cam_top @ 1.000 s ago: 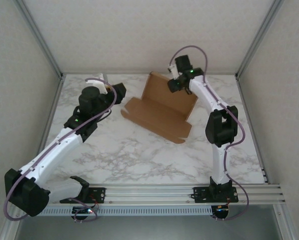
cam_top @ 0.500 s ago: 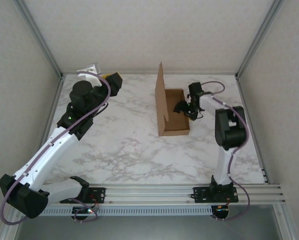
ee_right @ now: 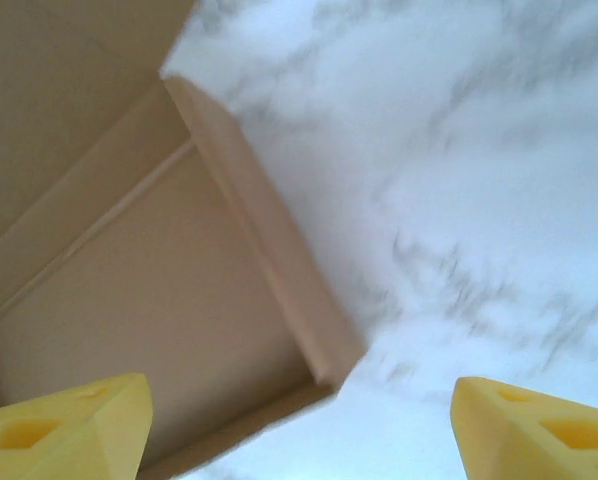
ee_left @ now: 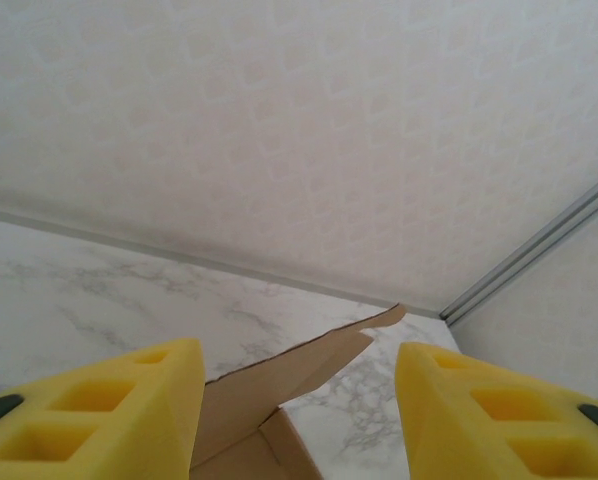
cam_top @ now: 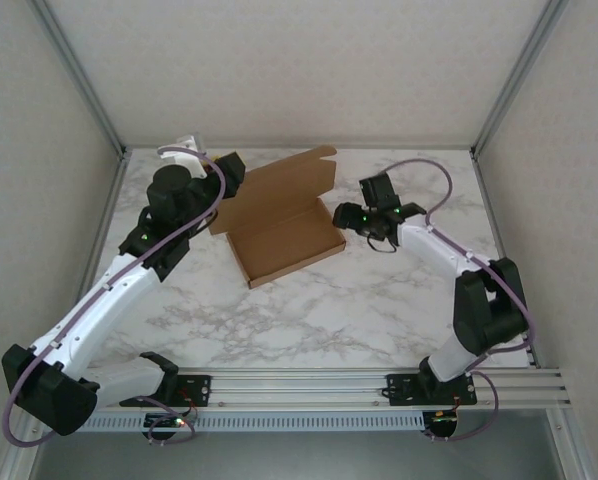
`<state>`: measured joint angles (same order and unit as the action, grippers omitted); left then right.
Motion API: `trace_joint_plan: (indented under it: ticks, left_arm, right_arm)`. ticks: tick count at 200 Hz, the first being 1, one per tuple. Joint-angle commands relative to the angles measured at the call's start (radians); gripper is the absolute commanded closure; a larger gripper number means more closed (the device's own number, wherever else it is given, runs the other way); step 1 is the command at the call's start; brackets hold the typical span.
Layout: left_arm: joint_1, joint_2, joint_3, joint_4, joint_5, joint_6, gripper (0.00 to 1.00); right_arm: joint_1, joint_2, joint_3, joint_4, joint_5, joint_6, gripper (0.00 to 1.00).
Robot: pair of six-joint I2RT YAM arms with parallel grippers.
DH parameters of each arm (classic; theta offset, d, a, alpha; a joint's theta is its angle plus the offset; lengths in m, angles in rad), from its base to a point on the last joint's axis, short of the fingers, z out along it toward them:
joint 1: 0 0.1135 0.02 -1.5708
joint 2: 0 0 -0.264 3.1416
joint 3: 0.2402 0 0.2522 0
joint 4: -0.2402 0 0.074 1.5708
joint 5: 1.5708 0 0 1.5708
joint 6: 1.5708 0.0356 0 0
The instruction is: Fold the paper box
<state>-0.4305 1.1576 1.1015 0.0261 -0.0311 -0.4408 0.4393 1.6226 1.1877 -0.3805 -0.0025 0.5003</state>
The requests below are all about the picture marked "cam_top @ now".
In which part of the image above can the aluminium frame post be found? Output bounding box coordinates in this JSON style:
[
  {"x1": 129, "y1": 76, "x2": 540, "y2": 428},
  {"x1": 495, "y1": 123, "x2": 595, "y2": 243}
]
[
  {"x1": 471, "y1": 0, "x2": 573, "y2": 157},
  {"x1": 26, "y1": 0, "x2": 130, "y2": 157}
]

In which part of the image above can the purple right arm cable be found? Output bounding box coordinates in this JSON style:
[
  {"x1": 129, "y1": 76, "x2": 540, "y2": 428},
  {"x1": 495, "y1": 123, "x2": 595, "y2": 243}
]
[{"x1": 378, "y1": 158, "x2": 536, "y2": 444}]

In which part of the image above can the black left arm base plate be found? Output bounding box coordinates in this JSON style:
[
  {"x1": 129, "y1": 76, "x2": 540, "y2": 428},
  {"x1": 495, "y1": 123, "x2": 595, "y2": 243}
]
[{"x1": 171, "y1": 373, "x2": 213, "y2": 409}]

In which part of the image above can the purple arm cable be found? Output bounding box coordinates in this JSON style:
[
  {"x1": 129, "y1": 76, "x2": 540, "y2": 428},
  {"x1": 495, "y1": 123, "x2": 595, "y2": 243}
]
[
  {"x1": 378, "y1": 158, "x2": 536, "y2": 444},
  {"x1": 2, "y1": 145, "x2": 228, "y2": 446}
]

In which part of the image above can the brown cardboard paper box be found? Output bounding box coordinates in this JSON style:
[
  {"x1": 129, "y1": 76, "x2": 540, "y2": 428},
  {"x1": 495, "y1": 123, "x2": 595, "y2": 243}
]
[{"x1": 207, "y1": 144, "x2": 348, "y2": 290}]

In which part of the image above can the grey slotted cable duct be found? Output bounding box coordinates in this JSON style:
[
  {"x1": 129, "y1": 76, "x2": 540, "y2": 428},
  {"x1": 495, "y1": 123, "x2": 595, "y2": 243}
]
[{"x1": 81, "y1": 412, "x2": 428, "y2": 432}]

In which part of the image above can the aluminium table side rail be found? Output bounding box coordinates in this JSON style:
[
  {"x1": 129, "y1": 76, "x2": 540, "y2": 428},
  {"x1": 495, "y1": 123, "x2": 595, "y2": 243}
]
[
  {"x1": 471, "y1": 148, "x2": 538, "y2": 370},
  {"x1": 56, "y1": 148, "x2": 133, "y2": 371}
]

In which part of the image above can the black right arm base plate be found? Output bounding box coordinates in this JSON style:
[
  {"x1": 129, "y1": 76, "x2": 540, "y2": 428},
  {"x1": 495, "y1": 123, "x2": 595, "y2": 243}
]
[{"x1": 386, "y1": 372, "x2": 479, "y2": 407}]

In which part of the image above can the aluminium mounting rail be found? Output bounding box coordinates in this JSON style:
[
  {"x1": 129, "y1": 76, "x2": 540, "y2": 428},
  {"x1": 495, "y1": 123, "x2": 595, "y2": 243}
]
[{"x1": 26, "y1": 367, "x2": 573, "y2": 414}]

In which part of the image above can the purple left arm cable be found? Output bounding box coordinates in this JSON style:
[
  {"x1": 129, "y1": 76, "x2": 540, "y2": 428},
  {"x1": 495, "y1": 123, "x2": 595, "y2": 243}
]
[{"x1": 2, "y1": 145, "x2": 228, "y2": 446}]

